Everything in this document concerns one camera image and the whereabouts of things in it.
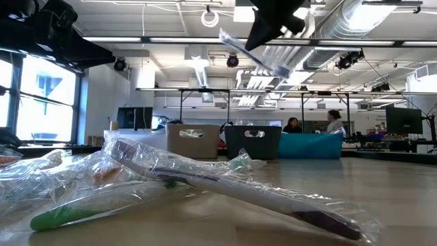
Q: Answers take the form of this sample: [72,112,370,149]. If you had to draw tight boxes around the black workstation frame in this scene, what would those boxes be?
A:
[135,87,352,135]

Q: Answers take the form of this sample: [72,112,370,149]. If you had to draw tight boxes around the white ceiling light panel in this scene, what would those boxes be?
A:
[233,5,257,24]

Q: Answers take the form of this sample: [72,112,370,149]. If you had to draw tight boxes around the large window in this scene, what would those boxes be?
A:
[0,56,81,144]

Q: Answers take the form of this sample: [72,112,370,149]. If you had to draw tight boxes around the silver round air duct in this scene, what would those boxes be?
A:
[302,0,399,72]

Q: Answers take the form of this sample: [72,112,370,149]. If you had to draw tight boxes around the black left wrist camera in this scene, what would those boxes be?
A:
[40,0,79,32]

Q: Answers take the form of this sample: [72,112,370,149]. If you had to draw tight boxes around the brown cardboard box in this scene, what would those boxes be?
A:
[87,135,105,147]

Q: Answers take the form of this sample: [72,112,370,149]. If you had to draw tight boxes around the long ceiling light strip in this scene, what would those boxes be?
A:
[149,36,227,44]
[319,40,396,47]
[234,38,311,46]
[401,40,437,48]
[81,36,143,44]

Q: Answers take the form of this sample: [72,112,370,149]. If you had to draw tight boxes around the white ceiling baffles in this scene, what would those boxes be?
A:
[237,20,320,107]

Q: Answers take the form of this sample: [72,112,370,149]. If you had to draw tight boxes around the teal plastic bin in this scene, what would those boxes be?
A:
[278,132,344,160]

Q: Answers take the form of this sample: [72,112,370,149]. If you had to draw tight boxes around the black ceiling spotlights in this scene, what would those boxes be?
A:
[335,50,365,71]

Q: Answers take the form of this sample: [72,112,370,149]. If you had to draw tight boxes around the person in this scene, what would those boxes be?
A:
[326,109,345,134]
[282,117,303,134]

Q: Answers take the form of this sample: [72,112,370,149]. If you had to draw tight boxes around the black computer monitor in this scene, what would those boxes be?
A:
[385,107,424,135]
[116,106,154,131]

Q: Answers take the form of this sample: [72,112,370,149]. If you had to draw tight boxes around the beige plastic bin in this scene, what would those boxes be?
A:
[165,123,221,160]

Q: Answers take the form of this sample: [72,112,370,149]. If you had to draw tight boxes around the dark grey plastic bin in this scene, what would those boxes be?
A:
[224,125,283,161]

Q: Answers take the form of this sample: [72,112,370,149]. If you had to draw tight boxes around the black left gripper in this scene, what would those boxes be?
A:
[0,20,117,73]

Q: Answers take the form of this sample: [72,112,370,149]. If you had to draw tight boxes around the white plastic bin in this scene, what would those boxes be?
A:
[103,128,168,152]

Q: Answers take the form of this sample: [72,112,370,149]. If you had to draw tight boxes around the white cable coil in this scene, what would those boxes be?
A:
[200,9,221,29]

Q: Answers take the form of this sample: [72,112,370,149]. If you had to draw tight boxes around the black equipment on desk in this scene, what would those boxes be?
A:
[342,131,437,154]

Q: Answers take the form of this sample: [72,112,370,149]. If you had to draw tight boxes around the green toothbrush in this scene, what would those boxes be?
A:
[204,148,268,174]
[0,179,194,234]
[179,128,205,139]

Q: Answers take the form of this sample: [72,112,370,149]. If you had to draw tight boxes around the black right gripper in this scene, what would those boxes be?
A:
[244,0,307,51]

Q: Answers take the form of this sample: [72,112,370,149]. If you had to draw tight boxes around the white air duct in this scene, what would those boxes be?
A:
[184,45,210,88]

